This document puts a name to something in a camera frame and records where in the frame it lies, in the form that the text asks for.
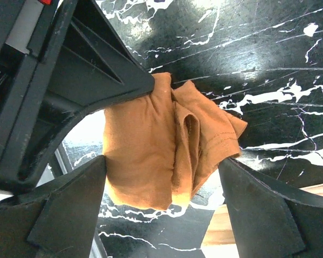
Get wooden compartment tray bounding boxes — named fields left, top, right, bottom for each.
left=201, top=177, right=323, bottom=257

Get brown boxer underwear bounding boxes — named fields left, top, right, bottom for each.
left=103, top=73, right=247, bottom=211

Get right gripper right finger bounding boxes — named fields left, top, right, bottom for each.
left=219, top=158, right=323, bottom=257

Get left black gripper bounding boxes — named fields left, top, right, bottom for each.
left=0, top=1, right=154, bottom=185

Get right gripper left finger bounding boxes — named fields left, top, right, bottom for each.
left=0, top=155, right=106, bottom=257

